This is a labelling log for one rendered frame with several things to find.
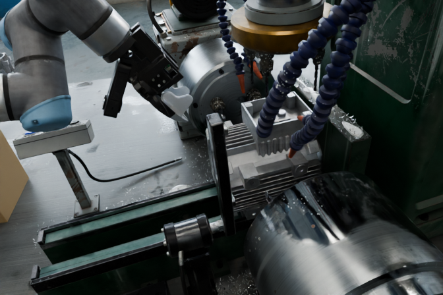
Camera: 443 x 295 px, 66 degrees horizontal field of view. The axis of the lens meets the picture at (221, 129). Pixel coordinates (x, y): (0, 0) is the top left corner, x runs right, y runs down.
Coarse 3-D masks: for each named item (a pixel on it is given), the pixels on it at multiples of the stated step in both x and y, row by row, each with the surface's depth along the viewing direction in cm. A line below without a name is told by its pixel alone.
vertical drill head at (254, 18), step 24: (264, 0) 54; (288, 0) 52; (312, 0) 55; (240, 24) 55; (264, 24) 54; (288, 24) 53; (312, 24) 52; (264, 48) 53; (288, 48) 52; (264, 72) 58
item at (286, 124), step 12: (288, 96) 72; (252, 108) 71; (288, 108) 74; (300, 108) 72; (252, 120) 66; (276, 120) 69; (288, 120) 69; (252, 132) 68; (276, 132) 66; (288, 132) 66; (264, 144) 67; (276, 144) 67; (288, 144) 68
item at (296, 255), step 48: (288, 192) 49; (336, 192) 47; (384, 192) 52; (288, 240) 45; (336, 240) 42; (384, 240) 40; (288, 288) 42; (336, 288) 38; (384, 288) 37; (432, 288) 37
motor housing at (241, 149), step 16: (240, 128) 71; (208, 144) 78; (240, 144) 68; (240, 160) 67; (256, 160) 68; (272, 160) 68; (272, 176) 67; (288, 176) 67; (304, 176) 68; (240, 192) 66; (256, 192) 67; (272, 192) 68; (240, 208) 69
